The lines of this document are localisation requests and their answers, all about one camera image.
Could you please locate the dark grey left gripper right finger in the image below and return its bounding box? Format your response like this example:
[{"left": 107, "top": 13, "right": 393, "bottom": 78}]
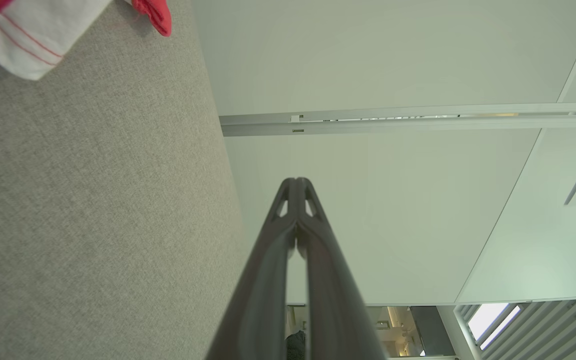
[{"left": 296, "top": 177, "right": 387, "bottom": 360}]

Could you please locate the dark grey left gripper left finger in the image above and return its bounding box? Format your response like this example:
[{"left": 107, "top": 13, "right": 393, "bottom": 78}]
[{"left": 205, "top": 177, "right": 299, "bottom": 360}]

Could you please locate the red jersey with white sleeves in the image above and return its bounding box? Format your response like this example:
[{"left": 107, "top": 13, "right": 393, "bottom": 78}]
[{"left": 0, "top": 0, "right": 173, "bottom": 81}]

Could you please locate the white slatted window blind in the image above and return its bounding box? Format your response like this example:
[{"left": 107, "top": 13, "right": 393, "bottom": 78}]
[{"left": 454, "top": 295, "right": 576, "bottom": 360}]

